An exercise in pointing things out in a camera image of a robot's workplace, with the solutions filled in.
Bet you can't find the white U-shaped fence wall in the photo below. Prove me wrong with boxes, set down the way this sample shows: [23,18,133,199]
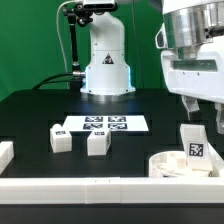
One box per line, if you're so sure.
[0,149,224,204]

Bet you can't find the white marker tag sheet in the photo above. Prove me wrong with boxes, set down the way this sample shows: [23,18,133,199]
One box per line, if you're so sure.
[63,115,149,132]

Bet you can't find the black cables on table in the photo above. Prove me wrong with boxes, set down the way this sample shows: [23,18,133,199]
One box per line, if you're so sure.
[32,72,83,91]

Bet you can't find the white cable on stand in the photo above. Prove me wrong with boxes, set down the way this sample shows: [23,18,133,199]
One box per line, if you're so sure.
[55,0,81,74]

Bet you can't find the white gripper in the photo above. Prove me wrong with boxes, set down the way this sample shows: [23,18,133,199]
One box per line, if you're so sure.
[161,41,224,134]

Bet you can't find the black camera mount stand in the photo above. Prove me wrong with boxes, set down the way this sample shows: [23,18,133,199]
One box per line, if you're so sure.
[63,3,93,91]

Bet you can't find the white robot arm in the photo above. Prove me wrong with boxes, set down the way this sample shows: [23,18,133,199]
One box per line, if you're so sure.
[82,0,224,134]

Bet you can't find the white round stool seat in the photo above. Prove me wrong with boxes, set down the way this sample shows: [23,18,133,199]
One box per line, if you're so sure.
[149,151,212,178]

